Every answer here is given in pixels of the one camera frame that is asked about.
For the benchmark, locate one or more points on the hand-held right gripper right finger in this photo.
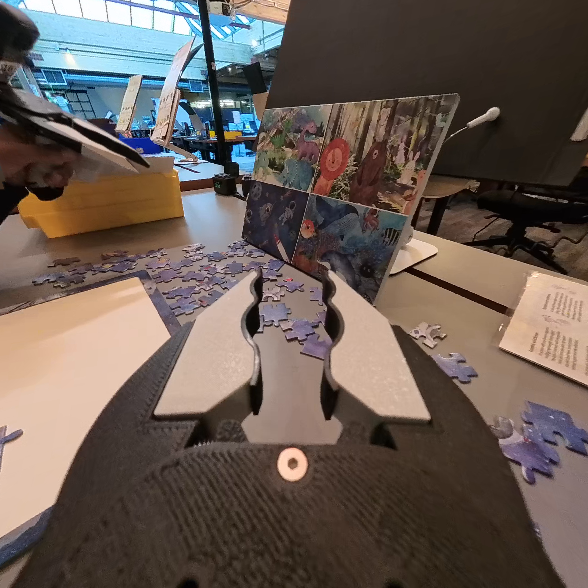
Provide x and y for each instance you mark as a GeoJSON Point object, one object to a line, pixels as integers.
{"type": "Point", "coordinates": [376, 367]}

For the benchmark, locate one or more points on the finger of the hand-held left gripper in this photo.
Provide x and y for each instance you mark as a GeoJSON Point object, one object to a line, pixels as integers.
{"type": "Point", "coordinates": [110, 160]}
{"type": "Point", "coordinates": [78, 128]}

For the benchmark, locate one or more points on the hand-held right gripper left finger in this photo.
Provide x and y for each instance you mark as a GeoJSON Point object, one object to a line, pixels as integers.
{"type": "Point", "coordinates": [211, 367]}

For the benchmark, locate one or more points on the puzzle pieces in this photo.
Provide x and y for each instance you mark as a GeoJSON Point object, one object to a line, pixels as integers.
{"type": "Point", "coordinates": [275, 312]}

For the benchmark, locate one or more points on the space puzzle frame tray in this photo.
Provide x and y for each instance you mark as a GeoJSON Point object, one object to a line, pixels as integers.
{"type": "Point", "coordinates": [69, 344]}

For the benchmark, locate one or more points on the person's left forearm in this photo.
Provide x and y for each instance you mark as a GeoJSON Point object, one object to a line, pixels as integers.
{"type": "Point", "coordinates": [7, 202]}

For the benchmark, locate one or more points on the person's left hand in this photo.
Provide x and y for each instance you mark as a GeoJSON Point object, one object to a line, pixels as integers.
{"type": "Point", "coordinates": [32, 160]}

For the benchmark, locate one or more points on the blue plastic bin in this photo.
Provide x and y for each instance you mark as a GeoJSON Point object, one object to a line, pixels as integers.
{"type": "Point", "coordinates": [142, 146]}

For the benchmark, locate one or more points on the yellow plastic bin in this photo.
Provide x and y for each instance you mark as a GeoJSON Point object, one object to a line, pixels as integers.
{"type": "Point", "coordinates": [115, 202]}

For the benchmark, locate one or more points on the wooden tilted stand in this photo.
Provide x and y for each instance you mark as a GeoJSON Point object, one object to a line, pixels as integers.
{"type": "Point", "coordinates": [172, 101]}
{"type": "Point", "coordinates": [128, 103]}

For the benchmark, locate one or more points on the black device green display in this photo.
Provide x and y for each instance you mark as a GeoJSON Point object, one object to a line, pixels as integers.
{"type": "Point", "coordinates": [225, 183]}

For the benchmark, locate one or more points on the white flat stand base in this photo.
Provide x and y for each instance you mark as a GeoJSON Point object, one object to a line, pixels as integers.
{"type": "Point", "coordinates": [418, 255]}

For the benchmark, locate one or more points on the black pole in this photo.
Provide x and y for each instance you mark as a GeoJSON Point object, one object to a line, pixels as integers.
{"type": "Point", "coordinates": [211, 69]}

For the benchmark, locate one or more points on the printed paper sheet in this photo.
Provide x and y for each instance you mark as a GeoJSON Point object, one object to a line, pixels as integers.
{"type": "Point", "coordinates": [546, 330]}

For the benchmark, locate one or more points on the four-picture puzzle reference board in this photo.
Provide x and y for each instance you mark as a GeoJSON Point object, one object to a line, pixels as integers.
{"type": "Point", "coordinates": [349, 183]}

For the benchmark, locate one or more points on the brown wooden seat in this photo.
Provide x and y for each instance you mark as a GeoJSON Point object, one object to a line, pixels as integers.
{"type": "Point", "coordinates": [450, 186]}

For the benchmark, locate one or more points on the black office chair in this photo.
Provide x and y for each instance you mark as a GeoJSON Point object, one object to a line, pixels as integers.
{"type": "Point", "coordinates": [519, 202]}

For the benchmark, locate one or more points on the white gooseneck microphone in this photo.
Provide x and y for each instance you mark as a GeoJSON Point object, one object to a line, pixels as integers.
{"type": "Point", "coordinates": [487, 115]}

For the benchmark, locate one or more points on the black partition panel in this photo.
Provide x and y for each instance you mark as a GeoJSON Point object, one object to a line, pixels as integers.
{"type": "Point", "coordinates": [413, 46]}

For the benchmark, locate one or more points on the white ceiling camera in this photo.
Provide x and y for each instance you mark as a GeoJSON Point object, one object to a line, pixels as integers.
{"type": "Point", "coordinates": [220, 7]}

